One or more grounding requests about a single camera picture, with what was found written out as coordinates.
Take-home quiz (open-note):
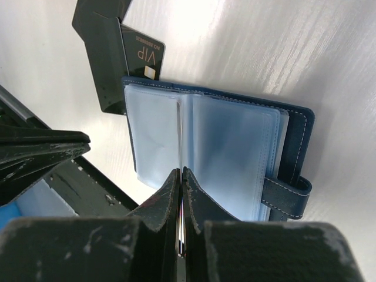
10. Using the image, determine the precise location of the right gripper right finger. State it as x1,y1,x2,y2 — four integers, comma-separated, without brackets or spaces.
182,167,244,281

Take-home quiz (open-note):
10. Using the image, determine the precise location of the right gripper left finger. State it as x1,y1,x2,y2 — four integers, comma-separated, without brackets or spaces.
130,169,180,281

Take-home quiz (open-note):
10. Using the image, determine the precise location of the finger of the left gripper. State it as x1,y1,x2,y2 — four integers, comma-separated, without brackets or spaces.
1,143,90,182
1,125,90,145

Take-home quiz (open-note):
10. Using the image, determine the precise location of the blue storage box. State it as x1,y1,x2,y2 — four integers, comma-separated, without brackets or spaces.
0,200,22,230

